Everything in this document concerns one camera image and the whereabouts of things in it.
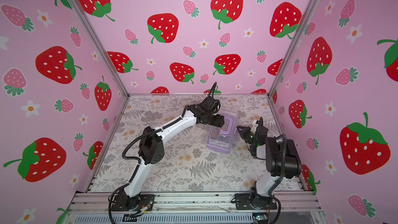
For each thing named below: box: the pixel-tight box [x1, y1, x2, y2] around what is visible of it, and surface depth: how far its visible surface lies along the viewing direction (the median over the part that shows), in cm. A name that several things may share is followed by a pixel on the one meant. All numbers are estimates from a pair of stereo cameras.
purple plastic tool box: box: [205, 108, 238, 154], surface depth 88 cm
